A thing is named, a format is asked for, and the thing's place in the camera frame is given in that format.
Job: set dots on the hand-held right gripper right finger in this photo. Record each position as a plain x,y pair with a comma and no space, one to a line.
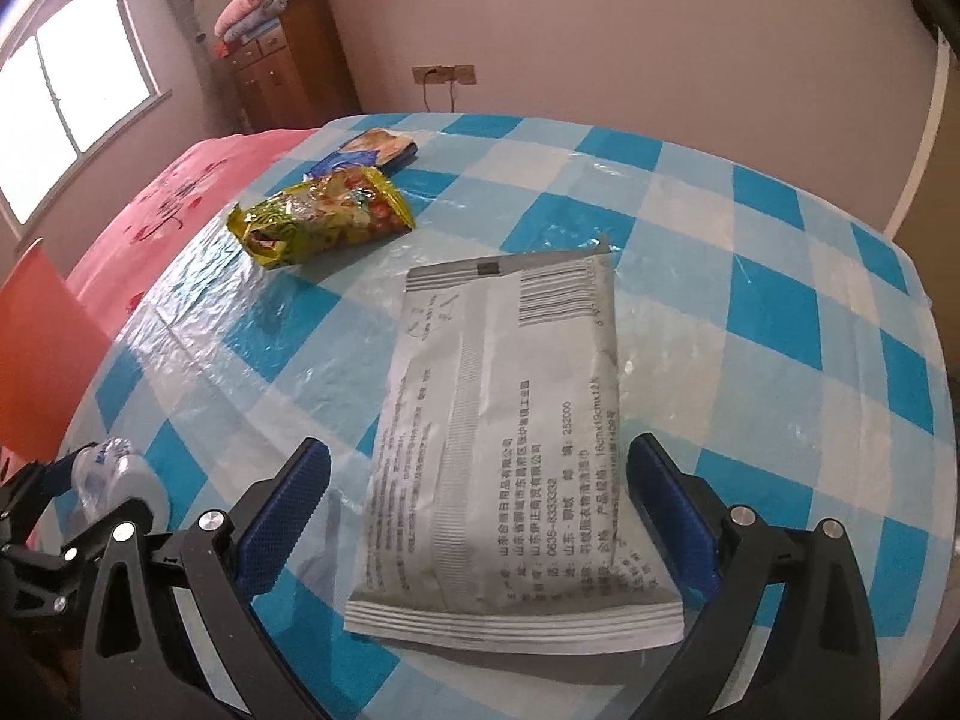
671,510

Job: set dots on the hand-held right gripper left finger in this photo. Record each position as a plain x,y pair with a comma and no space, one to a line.
289,499

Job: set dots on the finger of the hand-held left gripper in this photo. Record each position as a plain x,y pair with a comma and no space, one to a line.
30,491
52,577

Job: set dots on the crushed clear plastic bottle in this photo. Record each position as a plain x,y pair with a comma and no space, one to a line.
120,476

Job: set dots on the grey white barcode packet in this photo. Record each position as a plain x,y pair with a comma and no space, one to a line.
487,427

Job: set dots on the blue white checkered tablecloth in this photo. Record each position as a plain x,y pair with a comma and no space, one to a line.
750,315

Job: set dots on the yellow green snack packet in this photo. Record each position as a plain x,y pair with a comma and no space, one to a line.
322,217

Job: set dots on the pink heart print blanket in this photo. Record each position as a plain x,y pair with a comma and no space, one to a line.
187,187

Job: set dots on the blue orange snack packet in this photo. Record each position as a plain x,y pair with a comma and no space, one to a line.
375,146

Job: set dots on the window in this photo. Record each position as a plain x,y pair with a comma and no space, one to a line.
75,105

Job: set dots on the brown wooden cabinet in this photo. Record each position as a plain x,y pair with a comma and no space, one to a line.
300,82

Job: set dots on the white pipe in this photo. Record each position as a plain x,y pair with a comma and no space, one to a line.
919,150

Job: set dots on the wall socket strip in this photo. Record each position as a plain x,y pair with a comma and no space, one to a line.
444,74

